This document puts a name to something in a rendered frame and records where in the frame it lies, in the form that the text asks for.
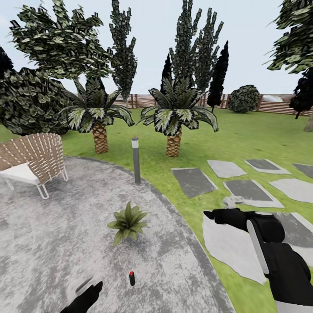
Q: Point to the garden chair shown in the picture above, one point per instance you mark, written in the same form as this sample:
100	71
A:
33	159

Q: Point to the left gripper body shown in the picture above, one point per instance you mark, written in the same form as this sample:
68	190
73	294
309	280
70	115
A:
87	299

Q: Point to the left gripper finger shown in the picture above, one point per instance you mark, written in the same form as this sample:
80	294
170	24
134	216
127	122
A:
98	287

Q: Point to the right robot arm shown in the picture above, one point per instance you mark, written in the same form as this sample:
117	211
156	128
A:
286	270

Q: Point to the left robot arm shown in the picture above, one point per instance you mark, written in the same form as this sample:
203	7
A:
81	302

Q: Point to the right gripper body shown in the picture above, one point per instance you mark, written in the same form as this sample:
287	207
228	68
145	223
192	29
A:
226	216

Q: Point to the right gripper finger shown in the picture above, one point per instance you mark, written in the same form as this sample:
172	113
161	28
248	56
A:
210	214

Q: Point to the pot plant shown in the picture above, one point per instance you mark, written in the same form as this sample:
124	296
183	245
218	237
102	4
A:
128	223

